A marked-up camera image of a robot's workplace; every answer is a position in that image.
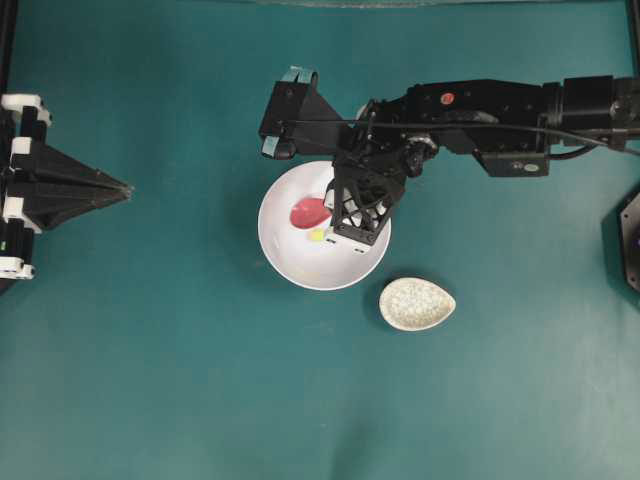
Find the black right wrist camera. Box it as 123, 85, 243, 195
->
259, 66, 351, 160

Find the pink ceramic spoon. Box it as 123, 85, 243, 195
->
289, 197, 332, 230

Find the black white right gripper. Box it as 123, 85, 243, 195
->
323, 153, 407, 253

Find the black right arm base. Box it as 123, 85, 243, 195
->
601, 183, 639, 311

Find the speckled teardrop spoon rest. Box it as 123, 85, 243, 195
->
379, 277, 456, 332

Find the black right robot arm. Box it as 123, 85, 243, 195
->
304, 76, 639, 252

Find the yellow hexagonal prism block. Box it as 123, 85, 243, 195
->
307, 228, 331, 243

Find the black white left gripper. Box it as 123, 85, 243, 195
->
1, 94, 133, 294

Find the white round bowl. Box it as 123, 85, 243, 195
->
257, 161, 392, 291

